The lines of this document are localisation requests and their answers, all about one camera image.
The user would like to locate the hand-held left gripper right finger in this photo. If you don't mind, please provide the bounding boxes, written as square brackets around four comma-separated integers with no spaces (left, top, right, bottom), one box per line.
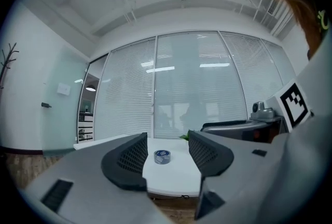
[188,129,286,224]

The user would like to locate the black coat rack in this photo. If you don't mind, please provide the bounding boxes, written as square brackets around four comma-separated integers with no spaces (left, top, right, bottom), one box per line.
[0,42,20,89]

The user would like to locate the person's black printed t-shirt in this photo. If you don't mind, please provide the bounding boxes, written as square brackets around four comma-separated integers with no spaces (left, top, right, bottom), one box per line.
[307,7,332,61]

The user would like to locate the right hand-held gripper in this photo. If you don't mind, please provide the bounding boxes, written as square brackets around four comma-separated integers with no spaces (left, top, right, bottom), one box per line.
[201,78,315,144]

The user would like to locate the grey fisheye camera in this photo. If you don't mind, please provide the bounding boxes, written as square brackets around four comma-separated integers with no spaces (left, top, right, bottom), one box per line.
[250,101,275,120]

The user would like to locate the green artificial plant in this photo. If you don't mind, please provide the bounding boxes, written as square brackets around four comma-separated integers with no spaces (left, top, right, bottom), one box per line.
[178,129,191,142]

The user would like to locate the grey tape roll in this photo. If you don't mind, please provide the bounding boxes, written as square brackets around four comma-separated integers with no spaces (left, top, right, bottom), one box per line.
[153,149,172,165]

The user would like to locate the white shelf unit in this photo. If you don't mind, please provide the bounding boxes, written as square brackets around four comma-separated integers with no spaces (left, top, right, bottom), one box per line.
[77,110,94,142]

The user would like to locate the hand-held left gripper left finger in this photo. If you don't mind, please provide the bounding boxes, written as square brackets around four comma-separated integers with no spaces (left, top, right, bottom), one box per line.
[24,132,168,224]

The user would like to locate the frosted glass door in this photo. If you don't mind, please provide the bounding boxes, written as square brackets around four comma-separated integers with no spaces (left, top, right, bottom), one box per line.
[42,46,90,157]

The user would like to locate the white standing desk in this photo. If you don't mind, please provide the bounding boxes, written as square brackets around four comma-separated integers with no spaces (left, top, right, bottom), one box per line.
[73,134,203,197]

